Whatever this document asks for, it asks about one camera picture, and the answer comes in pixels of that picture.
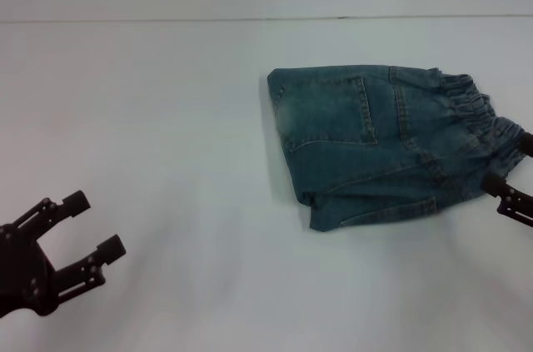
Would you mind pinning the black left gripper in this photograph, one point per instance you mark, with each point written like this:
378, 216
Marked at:
25, 269

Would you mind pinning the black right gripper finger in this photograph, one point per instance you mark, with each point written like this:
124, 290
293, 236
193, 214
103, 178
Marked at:
528, 143
516, 202

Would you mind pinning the blue denim shorts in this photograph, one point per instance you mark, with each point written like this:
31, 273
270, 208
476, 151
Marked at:
341, 119

